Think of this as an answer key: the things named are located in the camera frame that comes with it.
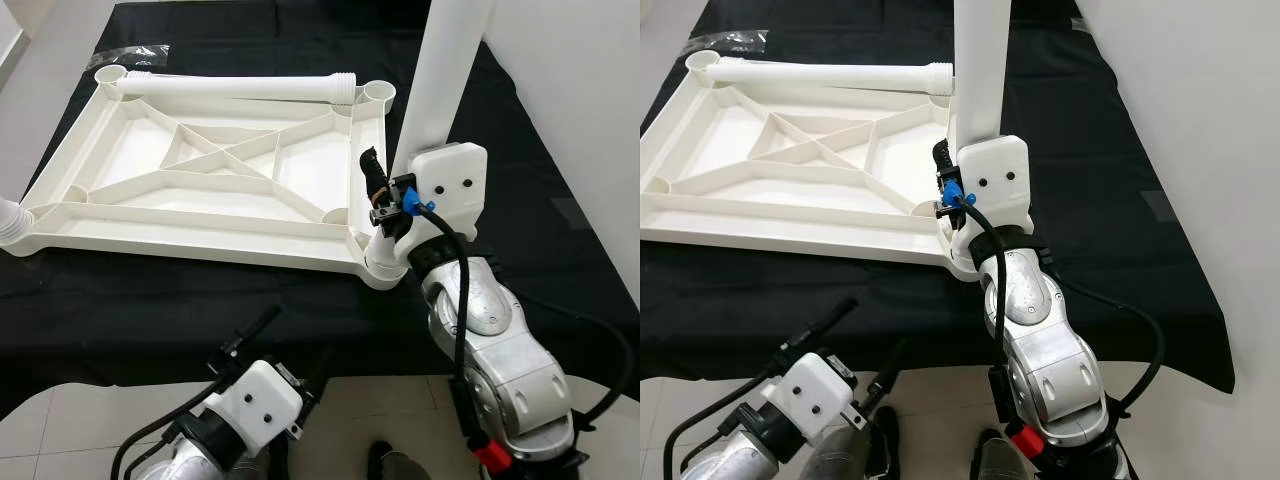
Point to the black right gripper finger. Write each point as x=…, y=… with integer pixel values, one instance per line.
x=947, y=170
x=378, y=180

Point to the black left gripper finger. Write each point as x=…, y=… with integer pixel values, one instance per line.
x=318, y=375
x=890, y=368
x=252, y=335
x=822, y=325

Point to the grey robot right leg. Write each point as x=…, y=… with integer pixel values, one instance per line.
x=1005, y=460
x=400, y=465

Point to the white plastic table top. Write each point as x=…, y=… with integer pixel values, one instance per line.
x=200, y=245
x=800, y=235

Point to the clear plastic bag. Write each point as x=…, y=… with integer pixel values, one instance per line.
x=725, y=42
x=115, y=56

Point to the white plastic table leg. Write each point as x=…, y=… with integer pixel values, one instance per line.
x=12, y=222
x=980, y=70
x=445, y=80
x=830, y=75
x=240, y=87

